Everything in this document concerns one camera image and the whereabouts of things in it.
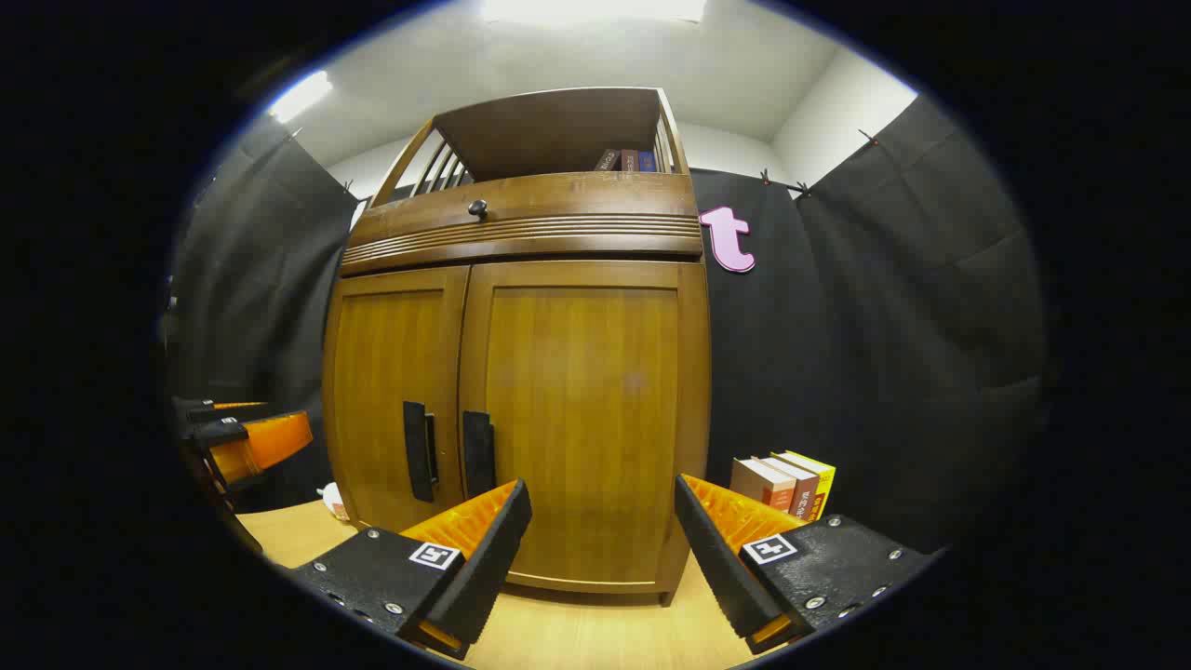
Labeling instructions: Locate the black backdrop cloth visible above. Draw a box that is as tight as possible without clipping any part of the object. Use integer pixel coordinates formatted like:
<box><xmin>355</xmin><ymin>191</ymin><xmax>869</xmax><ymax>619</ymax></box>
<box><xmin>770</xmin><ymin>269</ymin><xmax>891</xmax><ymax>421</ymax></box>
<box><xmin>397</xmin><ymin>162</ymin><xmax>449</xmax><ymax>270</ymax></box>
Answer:
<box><xmin>163</xmin><ymin>93</ymin><xmax>1052</xmax><ymax>559</ymax></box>

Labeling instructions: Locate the ceiling light panel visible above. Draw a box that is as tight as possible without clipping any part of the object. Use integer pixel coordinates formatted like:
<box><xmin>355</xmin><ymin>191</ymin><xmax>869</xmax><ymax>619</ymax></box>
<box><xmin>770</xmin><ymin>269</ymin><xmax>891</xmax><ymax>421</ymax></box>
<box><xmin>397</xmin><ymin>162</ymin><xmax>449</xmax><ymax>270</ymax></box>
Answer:
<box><xmin>268</xmin><ymin>71</ymin><xmax>334</xmax><ymax>124</ymax></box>
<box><xmin>479</xmin><ymin>0</ymin><xmax>708</xmax><ymax>24</ymax></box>

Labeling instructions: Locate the wooden double-door shoe cabinet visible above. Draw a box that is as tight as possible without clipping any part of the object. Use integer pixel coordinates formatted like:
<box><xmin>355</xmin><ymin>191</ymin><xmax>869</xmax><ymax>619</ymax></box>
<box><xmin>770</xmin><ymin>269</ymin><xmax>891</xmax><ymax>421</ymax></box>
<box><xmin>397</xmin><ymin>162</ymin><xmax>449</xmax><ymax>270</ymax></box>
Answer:
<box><xmin>321</xmin><ymin>87</ymin><xmax>713</xmax><ymax>606</ymax></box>

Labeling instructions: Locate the wooden shoe cabinet door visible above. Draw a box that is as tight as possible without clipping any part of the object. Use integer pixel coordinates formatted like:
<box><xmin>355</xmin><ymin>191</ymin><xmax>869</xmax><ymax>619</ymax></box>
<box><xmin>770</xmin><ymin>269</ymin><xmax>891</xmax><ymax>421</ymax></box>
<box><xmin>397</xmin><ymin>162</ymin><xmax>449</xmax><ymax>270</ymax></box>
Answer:
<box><xmin>458</xmin><ymin>261</ymin><xmax>713</xmax><ymax>596</ymax></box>
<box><xmin>323</xmin><ymin>265</ymin><xmax>471</xmax><ymax>533</ymax></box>

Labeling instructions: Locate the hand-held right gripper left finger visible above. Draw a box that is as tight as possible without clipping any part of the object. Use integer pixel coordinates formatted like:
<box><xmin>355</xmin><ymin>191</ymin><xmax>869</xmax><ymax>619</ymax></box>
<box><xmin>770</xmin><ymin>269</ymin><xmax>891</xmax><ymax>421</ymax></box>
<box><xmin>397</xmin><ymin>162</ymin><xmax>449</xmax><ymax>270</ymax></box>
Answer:
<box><xmin>287</xmin><ymin>477</ymin><xmax>534</xmax><ymax>662</ymax></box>

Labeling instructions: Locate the black door handle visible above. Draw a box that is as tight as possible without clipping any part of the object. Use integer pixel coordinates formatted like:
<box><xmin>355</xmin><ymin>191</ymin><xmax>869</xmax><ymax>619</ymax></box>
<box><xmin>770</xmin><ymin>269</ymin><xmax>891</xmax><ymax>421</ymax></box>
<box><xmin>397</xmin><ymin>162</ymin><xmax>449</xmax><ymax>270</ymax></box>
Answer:
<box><xmin>462</xmin><ymin>410</ymin><xmax>497</xmax><ymax>500</ymax></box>
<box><xmin>403</xmin><ymin>401</ymin><xmax>439</xmax><ymax>503</ymax></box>

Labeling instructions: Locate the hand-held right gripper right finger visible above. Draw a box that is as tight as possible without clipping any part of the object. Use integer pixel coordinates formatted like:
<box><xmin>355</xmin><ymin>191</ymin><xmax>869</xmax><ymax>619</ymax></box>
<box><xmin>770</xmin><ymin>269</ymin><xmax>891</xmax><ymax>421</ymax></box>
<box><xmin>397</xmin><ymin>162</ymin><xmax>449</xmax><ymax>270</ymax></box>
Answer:
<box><xmin>674</xmin><ymin>473</ymin><xmax>939</xmax><ymax>656</ymax></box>

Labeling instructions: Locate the wooden cabinet drawer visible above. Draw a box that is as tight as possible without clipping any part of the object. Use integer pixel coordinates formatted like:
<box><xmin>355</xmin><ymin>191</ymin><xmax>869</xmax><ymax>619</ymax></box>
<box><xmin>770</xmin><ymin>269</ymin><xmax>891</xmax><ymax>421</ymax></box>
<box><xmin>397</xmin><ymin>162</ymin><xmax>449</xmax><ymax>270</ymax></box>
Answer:
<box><xmin>340</xmin><ymin>172</ymin><xmax>703</xmax><ymax>277</ymax></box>

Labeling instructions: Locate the yellow book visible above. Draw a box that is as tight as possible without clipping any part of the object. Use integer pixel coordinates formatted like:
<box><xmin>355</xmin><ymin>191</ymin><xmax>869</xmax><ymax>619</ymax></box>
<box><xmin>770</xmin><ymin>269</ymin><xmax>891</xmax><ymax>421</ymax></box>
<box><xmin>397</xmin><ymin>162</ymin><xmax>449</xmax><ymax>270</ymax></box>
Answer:
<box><xmin>777</xmin><ymin>451</ymin><xmax>836</xmax><ymax>522</ymax></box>

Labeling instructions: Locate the brown and white book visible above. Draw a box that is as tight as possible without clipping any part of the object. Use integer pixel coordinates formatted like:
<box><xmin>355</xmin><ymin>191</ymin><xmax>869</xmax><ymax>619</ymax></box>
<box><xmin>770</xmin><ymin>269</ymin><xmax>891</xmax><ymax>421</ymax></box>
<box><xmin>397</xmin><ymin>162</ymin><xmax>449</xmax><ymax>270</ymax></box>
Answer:
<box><xmin>730</xmin><ymin>457</ymin><xmax>796</xmax><ymax>513</ymax></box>
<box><xmin>758</xmin><ymin>456</ymin><xmax>820</xmax><ymax>518</ymax></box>

